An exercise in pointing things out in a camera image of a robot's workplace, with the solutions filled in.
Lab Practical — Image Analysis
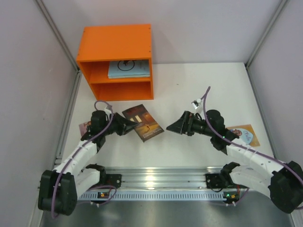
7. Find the dark brown sunset book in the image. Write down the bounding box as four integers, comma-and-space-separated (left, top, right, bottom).
122, 104, 164, 142

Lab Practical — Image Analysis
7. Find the light blue cat book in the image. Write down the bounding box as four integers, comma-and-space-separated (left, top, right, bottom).
108, 60, 150, 79

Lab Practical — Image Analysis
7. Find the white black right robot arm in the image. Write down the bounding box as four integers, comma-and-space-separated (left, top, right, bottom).
166, 110, 303, 213

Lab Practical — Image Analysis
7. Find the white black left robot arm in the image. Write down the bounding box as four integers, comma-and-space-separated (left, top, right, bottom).
37, 110, 137, 217

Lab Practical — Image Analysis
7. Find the pink illustrated fairy-tale book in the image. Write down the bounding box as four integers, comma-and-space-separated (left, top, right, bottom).
79, 121, 91, 136

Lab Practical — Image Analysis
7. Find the orange illustrated book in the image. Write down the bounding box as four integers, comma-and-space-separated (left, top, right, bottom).
227, 124, 260, 147

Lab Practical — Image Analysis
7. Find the orange two-shelf cabinet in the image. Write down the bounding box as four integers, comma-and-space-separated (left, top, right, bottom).
76, 24, 154, 101

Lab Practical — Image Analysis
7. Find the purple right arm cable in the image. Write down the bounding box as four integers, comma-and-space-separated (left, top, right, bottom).
200, 87, 303, 210

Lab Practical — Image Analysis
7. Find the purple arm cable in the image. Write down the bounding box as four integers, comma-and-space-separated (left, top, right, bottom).
51, 101, 118, 218
200, 87, 303, 210

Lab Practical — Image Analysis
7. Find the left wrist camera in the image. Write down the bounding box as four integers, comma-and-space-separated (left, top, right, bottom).
104, 105, 114, 116

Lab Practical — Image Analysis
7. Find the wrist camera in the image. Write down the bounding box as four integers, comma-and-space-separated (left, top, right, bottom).
104, 105, 114, 116
191, 98, 202, 110

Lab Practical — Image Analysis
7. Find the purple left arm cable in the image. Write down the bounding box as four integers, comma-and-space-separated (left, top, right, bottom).
51, 101, 118, 218

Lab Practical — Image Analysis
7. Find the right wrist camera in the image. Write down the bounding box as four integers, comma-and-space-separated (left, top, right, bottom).
191, 98, 202, 110

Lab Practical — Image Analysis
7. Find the left aluminium corner post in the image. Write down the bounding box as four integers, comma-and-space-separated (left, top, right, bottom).
35, 0, 80, 71

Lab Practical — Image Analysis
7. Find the aluminium corner post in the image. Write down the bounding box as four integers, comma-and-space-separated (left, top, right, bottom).
245, 0, 291, 69
35, 0, 80, 71

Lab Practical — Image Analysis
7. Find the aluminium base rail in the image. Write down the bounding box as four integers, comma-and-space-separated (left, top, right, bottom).
75, 167, 221, 195

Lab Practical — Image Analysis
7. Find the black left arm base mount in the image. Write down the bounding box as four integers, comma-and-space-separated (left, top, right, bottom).
101, 174, 122, 189

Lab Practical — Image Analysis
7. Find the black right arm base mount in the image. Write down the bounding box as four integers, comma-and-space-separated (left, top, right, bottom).
205, 174, 237, 192

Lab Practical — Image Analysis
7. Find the slotted grey cable duct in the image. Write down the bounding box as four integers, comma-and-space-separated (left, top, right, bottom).
78, 191, 239, 201

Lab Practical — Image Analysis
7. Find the right aluminium corner post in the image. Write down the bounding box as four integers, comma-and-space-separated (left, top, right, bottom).
245, 0, 291, 69

